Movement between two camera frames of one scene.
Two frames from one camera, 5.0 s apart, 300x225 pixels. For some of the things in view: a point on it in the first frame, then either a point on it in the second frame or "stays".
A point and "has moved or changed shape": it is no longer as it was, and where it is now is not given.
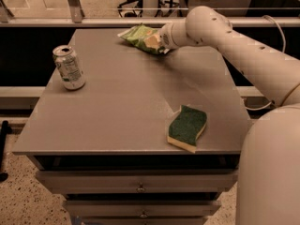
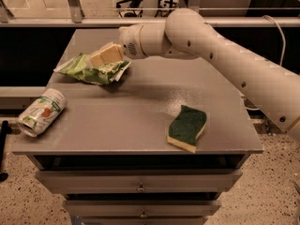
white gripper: x=164 y=38 -> x=129 y=41
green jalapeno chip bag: x=137 y=36 has moved or changed shape
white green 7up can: x=68 y=67 -> x=39 y=113
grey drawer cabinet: x=103 y=147 stays
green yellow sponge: x=186 y=127 stays
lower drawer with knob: x=143 y=208 stays
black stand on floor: x=4 y=131 stays
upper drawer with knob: x=140 y=182 stays
